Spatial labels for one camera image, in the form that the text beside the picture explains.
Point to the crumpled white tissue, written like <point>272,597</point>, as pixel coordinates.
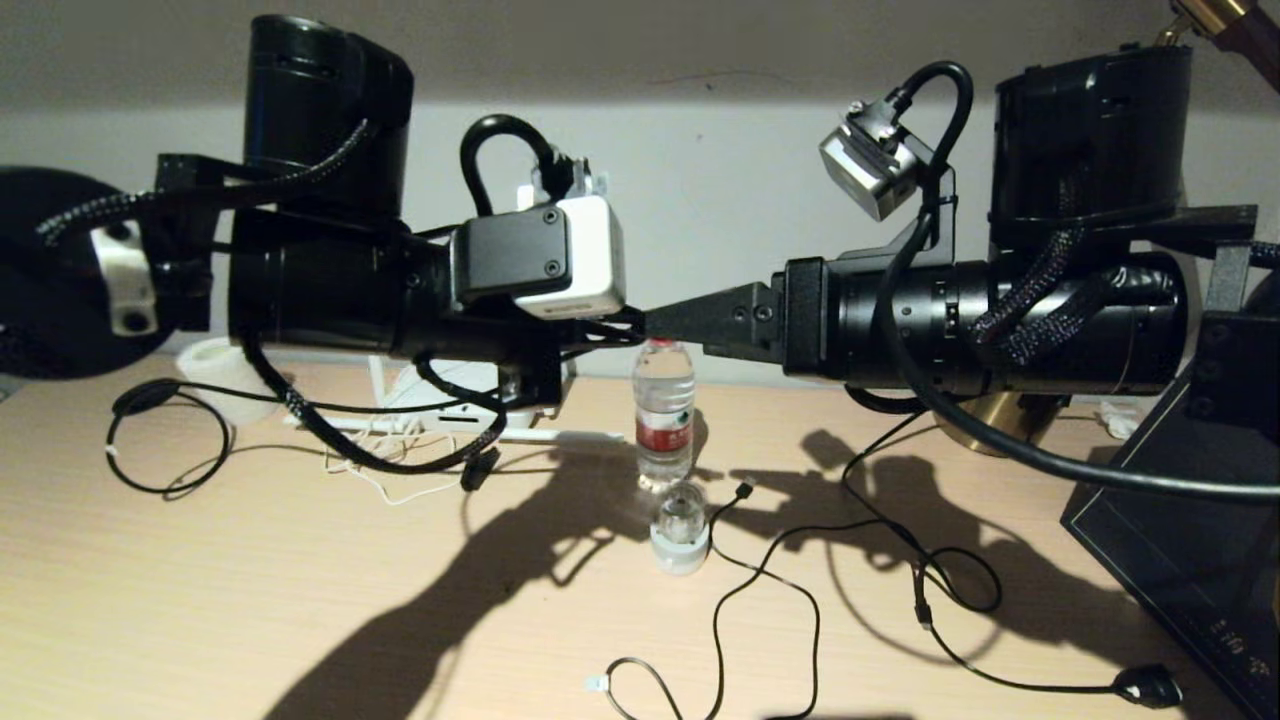
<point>1112,420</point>

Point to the small white clear humidifier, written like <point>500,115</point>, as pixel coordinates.
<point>680,545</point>

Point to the black box with gold trim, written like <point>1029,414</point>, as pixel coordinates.
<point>1180,560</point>

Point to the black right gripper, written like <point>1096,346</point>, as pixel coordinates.
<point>805,315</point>

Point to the small black stand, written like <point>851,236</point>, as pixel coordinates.
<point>480,470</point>

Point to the brass desk lamp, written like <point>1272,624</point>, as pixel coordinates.
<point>1000,430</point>

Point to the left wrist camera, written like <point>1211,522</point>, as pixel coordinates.
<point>560,260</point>

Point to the white router with antennas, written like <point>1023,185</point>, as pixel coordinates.
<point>560,437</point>

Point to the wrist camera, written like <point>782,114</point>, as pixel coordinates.
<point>875,170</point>
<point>560,260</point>

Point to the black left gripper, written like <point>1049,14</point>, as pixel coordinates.
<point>510,345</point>

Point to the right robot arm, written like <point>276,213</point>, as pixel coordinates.
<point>1050,320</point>

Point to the white toilet paper roll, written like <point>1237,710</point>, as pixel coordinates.
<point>205,385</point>

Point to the water bottle red cap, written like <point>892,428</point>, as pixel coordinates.
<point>663,410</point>

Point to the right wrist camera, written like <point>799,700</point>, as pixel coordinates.
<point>875,170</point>

